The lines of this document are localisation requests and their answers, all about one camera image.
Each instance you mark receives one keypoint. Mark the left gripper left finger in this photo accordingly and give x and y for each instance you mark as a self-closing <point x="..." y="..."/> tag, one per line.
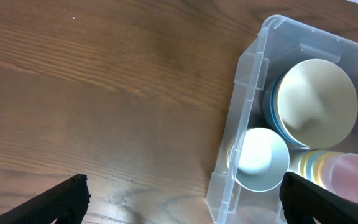
<point x="64" y="203"/>

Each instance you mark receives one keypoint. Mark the clear plastic storage container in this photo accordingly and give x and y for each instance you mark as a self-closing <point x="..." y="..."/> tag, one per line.
<point x="281" y="43"/>

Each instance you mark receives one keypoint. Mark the light blue cup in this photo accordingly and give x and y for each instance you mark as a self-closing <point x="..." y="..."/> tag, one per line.
<point x="311" y="161"/>

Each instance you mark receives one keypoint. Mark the yellow small bowl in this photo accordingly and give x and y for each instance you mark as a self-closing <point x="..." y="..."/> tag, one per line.
<point x="229" y="149"/>

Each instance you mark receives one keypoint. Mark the light blue small bowl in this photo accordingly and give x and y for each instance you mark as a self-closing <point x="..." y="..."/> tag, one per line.
<point x="263" y="161"/>

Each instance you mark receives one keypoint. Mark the dark blue bowl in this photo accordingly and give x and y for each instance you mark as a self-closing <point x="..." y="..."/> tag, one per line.
<point x="270" y="112"/>

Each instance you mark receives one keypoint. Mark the pink cup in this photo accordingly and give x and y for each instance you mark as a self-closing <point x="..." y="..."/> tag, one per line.
<point x="340" y="176"/>

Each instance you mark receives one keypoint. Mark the white cup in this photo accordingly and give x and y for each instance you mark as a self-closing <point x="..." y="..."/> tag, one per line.
<point x="295" y="160"/>

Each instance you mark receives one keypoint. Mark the beige bowl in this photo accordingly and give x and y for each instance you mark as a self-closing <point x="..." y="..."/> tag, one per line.
<point x="316" y="103"/>

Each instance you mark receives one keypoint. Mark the yellow cup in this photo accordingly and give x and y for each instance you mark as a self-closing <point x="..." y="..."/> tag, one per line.
<point x="320" y="166"/>
<point x="303" y="163"/>

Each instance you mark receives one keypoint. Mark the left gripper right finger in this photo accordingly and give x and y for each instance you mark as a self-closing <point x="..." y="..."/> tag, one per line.
<point x="304" y="202"/>

